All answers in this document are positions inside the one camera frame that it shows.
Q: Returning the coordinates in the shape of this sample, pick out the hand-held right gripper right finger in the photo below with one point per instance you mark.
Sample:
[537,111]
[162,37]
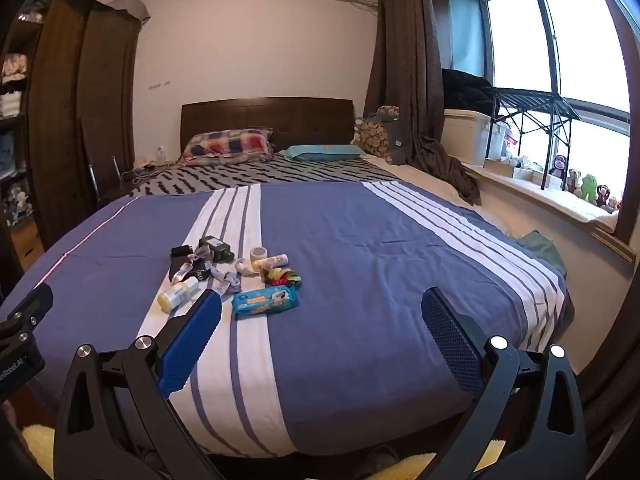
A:
[450,345]

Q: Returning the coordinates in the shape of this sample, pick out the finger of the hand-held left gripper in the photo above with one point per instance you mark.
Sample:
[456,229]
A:
[31,307]

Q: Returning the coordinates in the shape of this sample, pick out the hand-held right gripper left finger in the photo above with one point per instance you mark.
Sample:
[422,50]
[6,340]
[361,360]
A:
[190,345]

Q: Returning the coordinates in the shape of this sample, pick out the black thread spool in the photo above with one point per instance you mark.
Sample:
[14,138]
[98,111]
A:
[182,251]

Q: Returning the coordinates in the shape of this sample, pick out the green box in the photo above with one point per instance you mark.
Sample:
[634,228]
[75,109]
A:
[217,250]

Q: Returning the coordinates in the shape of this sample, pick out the pale yellow bottle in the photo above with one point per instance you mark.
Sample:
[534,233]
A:
[177,296]

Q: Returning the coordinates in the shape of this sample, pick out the black white ribbon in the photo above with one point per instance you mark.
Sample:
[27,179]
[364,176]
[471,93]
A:
[185,269]

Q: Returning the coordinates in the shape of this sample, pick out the grey fabric strip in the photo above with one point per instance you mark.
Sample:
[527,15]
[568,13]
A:
[227,277]

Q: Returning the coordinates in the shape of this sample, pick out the blue wipes packet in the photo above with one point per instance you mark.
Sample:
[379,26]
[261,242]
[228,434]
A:
[267,302]

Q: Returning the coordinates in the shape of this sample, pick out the colourful crumpled wrapper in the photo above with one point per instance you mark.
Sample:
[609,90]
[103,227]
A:
[281,276]

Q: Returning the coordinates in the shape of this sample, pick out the blue white striped blanket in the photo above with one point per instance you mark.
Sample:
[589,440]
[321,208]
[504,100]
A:
[350,285]

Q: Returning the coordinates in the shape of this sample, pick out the small pink white bottle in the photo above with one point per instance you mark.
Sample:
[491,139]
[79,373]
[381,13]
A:
[277,261]

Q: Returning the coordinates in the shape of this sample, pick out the green cloth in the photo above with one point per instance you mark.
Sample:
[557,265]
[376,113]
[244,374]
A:
[542,252]

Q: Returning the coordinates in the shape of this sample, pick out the dark chair with metal legs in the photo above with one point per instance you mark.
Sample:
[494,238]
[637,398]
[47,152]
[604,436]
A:
[102,150]

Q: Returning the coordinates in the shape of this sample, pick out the grey black patterned bedsheet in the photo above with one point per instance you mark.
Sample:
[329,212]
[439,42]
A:
[250,175]

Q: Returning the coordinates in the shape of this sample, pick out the dark wooden wardrobe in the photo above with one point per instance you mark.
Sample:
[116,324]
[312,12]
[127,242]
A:
[75,110]

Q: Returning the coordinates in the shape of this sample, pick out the plaid pillow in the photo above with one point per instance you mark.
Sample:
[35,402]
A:
[227,146]

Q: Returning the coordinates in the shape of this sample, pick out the beige plush toy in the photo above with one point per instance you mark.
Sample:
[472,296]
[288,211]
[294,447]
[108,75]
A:
[575,181]

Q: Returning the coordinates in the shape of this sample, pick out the grey cushion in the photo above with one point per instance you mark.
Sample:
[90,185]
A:
[398,142]

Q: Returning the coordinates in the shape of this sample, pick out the brown monkey plush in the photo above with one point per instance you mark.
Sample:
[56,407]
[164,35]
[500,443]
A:
[558,165]

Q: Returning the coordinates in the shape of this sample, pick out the white storage box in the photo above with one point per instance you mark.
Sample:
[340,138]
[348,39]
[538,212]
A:
[465,135]

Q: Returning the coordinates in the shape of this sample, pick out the green frog plush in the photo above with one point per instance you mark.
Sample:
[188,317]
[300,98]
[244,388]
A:
[590,186]

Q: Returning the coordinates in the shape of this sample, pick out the small brown plush toy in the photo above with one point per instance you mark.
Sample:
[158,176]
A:
[603,196]

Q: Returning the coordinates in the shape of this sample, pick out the brown patterned cushion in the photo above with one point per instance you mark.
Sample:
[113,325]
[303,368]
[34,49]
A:
[372,132]

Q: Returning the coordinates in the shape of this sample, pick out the light blue pillow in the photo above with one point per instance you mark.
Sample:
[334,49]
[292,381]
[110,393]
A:
[320,152]

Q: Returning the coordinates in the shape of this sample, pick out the dark wooden headboard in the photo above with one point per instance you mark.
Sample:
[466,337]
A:
[300,120]

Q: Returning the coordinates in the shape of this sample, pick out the black clothing pile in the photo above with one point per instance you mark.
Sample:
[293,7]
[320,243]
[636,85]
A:
[465,91]

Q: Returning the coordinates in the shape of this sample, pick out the black folding rack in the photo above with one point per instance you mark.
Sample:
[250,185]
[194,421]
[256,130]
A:
[535,100]

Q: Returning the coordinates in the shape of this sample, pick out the brown curtain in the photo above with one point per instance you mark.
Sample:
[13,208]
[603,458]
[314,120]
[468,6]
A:
[405,60]

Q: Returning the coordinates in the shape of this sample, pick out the window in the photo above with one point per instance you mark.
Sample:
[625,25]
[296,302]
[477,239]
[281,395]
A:
[520,35]

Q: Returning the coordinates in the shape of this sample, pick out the teal roller blind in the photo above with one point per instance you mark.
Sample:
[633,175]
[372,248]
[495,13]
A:
[465,25]

